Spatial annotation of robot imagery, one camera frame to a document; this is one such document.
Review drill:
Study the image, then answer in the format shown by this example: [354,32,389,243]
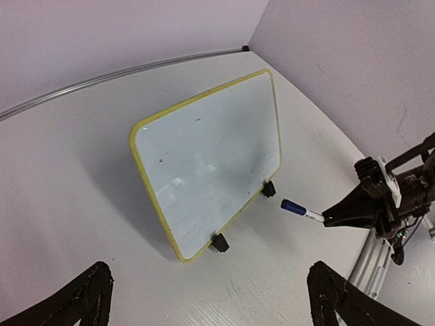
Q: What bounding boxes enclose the black whiteboard foot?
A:
[261,180,277,198]
[209,233,230,253]

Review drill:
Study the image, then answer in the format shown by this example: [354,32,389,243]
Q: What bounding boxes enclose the white marker pen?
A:
[302,209,324,223]

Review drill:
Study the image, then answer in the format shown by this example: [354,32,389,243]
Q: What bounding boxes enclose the aluminium back table rail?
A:
[1,45,250,121]

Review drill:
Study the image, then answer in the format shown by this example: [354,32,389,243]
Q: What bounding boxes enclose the black right whiteboard foot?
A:
[261,180,277,198]

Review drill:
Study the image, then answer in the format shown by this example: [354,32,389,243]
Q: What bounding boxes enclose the yellow framed small whiteboard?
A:
[129,69,282,263]

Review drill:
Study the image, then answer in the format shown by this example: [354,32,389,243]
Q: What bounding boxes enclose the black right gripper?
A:
[321,155,434,238]

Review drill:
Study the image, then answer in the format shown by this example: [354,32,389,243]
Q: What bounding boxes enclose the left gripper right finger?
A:
[307,261,416,325]

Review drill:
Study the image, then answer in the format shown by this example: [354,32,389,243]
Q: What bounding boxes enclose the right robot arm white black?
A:
[322,134,434,238]

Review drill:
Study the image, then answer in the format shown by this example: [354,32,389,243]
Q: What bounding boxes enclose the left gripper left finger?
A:
[1,261,114,325]

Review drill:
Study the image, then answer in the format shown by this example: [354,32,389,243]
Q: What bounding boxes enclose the aluminium front rail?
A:
[349,213,434,304]

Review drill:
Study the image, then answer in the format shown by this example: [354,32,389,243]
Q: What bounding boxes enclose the black left whiteboard foot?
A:
[209,233,230,253]

